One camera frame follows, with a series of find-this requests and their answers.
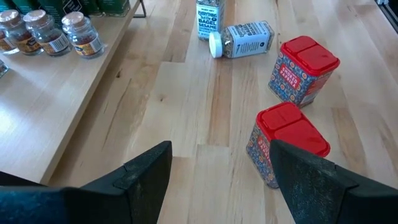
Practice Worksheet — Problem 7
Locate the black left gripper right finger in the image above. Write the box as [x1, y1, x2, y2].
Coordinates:
[269, 139, 398, 224]

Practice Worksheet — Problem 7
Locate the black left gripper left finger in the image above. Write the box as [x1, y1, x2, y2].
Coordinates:
[0, 140, 174, 224]

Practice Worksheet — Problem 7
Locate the red lid paprika tin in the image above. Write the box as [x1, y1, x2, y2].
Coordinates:
[267, 35, 341, 109]
[245, 101, 331, 190]

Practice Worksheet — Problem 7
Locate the wooden shelf with black frame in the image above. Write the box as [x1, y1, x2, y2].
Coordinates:
[0, 0, 147, 185]

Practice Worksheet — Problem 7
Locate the black metal table frame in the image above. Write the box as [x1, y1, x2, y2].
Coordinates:
[374, 0, 398, 34]

